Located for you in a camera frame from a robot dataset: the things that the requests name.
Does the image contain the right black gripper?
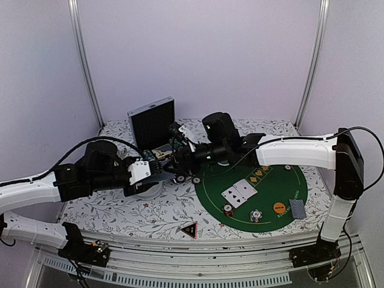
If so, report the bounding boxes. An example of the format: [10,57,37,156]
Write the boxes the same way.
[163,141,229,177]

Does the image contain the black red 100 chip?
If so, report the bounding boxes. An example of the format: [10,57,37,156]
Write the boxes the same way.
[193,177,201,185]

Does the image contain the face-up spades card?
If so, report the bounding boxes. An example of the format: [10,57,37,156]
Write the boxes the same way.
[221,187,247,208]

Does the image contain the face-up diamond card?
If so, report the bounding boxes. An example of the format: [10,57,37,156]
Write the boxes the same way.
[233,179,257,199]

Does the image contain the orange big blind button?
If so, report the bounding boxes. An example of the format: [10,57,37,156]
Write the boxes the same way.
[273,202,286,215]

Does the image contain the dealt blue checkered cards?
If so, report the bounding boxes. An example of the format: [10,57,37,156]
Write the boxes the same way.
[289,199,307,220]

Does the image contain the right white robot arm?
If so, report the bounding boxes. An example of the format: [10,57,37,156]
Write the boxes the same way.
[169,112,368,262]

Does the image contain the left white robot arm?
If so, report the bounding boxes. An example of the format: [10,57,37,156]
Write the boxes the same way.
[1,136,151,260]

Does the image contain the white ceramic bowl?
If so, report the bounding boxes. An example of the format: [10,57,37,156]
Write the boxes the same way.
[137,182,163,200]

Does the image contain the boxed playing card deck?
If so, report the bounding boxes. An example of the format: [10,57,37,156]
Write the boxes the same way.
[152,144,173,161]

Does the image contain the left poker chip stack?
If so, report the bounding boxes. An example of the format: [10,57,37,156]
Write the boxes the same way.
[143,150,156,161]

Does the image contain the floral tablecloth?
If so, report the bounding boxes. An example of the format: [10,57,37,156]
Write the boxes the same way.
[61,118,337,241]

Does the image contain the red black triangle card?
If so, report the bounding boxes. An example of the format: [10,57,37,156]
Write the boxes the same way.
[180,222,197,239]

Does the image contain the round green poker mat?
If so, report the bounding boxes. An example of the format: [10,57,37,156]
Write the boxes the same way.
[195,165,308,233]

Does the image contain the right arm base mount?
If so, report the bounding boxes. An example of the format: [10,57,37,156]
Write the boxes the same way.
[289,238,341,282]

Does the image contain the left aluminium frame post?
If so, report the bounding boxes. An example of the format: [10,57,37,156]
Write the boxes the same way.
[68,0,104,128]

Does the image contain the aluminium frame post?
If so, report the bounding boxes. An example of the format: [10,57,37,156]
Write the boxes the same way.
[68,0,104,128]
[294,0,330,130]

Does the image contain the right aluminium frame post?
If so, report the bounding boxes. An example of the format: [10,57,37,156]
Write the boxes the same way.
[294,0,330,130]

